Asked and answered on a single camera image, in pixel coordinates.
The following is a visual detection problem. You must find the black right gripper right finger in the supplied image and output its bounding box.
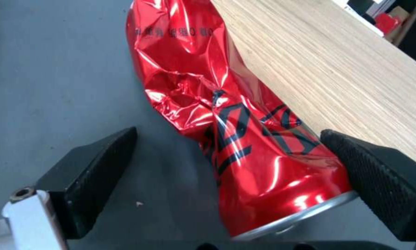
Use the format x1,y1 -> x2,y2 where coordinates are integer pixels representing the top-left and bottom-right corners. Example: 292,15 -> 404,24
319,129 -> 416,250

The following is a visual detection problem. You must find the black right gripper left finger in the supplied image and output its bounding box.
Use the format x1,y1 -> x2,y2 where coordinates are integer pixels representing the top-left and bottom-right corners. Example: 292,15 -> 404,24
1,126 -> 138,250

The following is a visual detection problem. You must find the shiny red foil delivery bag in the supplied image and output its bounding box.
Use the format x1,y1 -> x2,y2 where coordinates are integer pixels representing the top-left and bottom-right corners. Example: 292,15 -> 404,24
125,0 -> 359,241

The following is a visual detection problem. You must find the small red box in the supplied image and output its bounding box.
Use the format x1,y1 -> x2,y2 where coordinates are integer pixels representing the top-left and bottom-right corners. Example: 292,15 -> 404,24
375,13 -> 402,32

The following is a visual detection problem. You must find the brown cardboard box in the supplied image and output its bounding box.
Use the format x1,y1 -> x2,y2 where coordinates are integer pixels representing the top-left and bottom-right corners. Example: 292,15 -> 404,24
384,6 -> 416,42

